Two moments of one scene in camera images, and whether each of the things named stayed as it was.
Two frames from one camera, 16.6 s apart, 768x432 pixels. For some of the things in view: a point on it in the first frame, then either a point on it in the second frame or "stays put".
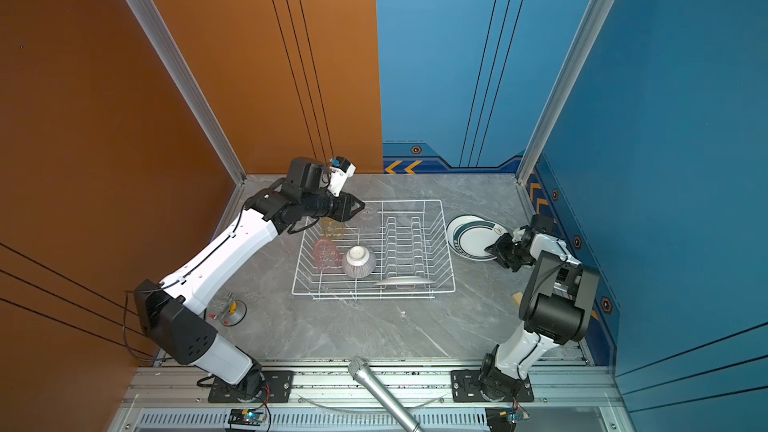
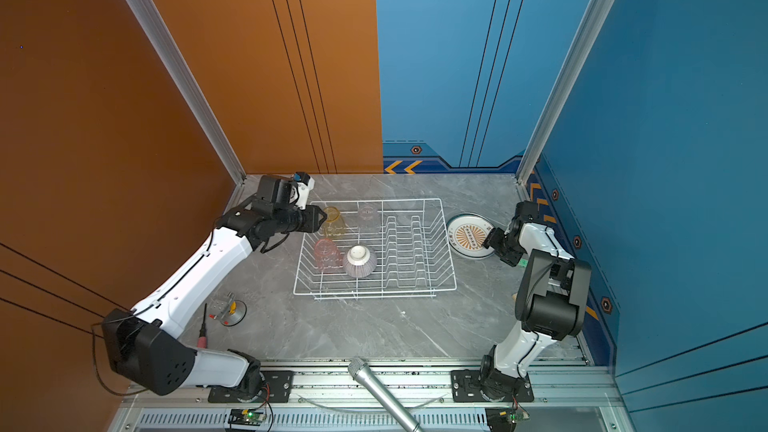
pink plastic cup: (327, 255) stays put
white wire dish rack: (392, 250) stays put
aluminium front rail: (330, 400) stays put
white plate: (404, 280) -> (466, 235)
